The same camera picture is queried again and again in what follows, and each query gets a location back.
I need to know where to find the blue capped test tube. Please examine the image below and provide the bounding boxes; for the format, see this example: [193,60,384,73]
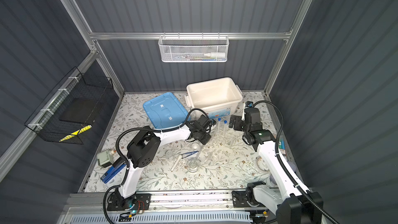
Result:
[196,143,205,159]
[222,120,228,137]
[217,117,222,134]

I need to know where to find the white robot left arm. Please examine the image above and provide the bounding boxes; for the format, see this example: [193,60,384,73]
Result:
[115,115,216,199]

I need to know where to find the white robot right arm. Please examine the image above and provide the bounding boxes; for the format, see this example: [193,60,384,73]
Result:
[230,101,323,224]

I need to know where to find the blue tweezers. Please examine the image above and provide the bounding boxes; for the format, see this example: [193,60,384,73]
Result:
[181,151,198,159]

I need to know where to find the clear glass flask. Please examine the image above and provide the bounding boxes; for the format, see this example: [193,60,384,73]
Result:
[186,158,201,173]

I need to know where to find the coloured marker set box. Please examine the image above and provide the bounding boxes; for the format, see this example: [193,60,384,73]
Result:
[278,138,285,151]

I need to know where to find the blue plastic box lid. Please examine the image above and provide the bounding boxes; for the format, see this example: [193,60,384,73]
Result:
[143,92,188,129]

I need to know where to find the white plastic storage box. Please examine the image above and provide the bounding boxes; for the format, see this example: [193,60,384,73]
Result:
[185,77,243,119]

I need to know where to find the round tape roll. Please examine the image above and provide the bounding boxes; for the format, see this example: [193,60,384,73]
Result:
[254,157,269,174]

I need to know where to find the white bottle in basket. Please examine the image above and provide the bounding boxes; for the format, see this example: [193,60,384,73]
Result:
[204,52,227,59]

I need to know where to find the small green grey device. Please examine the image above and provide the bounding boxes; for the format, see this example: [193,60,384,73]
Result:
[97,149,116,168]

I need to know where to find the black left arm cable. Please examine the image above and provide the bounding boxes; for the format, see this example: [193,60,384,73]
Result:
[102,108,212,224]

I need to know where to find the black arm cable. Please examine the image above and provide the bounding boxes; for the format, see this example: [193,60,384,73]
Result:
[102,108,212,224]
[251,100,341,224]

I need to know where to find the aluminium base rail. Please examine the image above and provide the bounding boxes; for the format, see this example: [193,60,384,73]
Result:
[66,188,315,214]

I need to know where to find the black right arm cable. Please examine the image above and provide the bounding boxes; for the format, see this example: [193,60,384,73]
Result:
[251,100,341,224]

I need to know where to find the white wire mesh basket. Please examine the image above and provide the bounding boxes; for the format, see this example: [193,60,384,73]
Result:
[158,37,230,63]

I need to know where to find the black wire mesh basket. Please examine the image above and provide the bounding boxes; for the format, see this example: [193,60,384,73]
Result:
[25,68,115,145]

